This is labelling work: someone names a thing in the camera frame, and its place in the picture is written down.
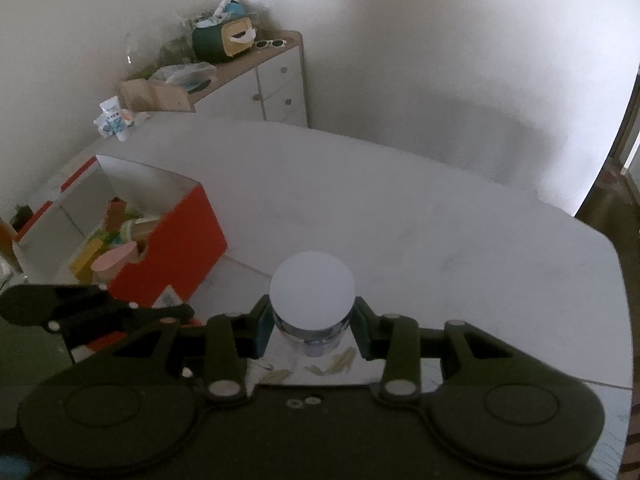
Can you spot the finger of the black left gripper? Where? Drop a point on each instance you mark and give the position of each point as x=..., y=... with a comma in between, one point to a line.
x=80, y=314

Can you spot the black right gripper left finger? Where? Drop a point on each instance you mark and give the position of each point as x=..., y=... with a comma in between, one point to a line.
x=225, y=345

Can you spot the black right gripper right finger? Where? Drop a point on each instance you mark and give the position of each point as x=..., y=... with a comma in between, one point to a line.
x=402, y=344

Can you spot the yellow rectangular box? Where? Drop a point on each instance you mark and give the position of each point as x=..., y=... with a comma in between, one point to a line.
x=80, y=267

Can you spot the glass jar with grey lid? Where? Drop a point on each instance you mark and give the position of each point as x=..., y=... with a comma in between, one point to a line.
x=312, y=295

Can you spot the pink heart-shaped dish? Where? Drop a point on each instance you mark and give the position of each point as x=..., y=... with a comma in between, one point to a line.
x=108, y=265

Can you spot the red cardboard storage box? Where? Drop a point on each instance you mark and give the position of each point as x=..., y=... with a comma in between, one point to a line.
x=178, y=255

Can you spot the white cream tube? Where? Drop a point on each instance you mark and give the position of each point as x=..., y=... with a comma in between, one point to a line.
x=114, y=120

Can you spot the brown cardboard box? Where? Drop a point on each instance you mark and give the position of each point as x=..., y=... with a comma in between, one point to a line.
x=141, y=95

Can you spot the small white drawer cabinet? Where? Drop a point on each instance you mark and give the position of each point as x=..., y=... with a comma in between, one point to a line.
x=259, y=85

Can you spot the clear plastic bag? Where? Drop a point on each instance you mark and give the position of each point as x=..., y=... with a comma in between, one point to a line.
x=188, y=76

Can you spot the glass bowl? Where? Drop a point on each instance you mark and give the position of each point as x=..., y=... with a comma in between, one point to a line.
x=156, y=45

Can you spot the white sunglasses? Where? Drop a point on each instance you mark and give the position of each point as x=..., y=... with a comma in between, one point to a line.
x=270, y=43

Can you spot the green tissue box holder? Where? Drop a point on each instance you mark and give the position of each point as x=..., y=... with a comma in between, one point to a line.
x=221, y=37

